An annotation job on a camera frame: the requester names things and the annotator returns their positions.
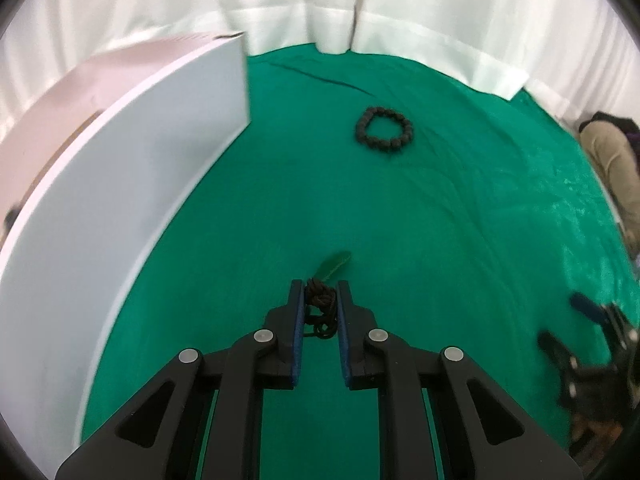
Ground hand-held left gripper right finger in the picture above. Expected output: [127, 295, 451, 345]
[336, 280, 583, 480]

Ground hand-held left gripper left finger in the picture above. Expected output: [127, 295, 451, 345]
[55, 279, 306, 480]

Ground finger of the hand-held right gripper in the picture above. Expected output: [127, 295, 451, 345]
[570, 292, 626, 331]
[537, 331, 583, 376]

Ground green leaf pendant black cord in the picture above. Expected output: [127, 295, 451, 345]
[302, 251, 353, 339]

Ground white cardboard box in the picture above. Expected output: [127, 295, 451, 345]
[0, 31, 252, 480]

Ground green velvet tablecloth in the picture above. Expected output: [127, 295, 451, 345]
[80, 42, 638, 480]

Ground person's beige trouser leg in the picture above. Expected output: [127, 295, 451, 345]
[577, 112, 640, 251]

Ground white curtain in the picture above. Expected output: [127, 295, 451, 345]
[0, 0, 636, 131]

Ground black bead bracelet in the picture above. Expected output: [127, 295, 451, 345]
[355, 106, 415, 150]

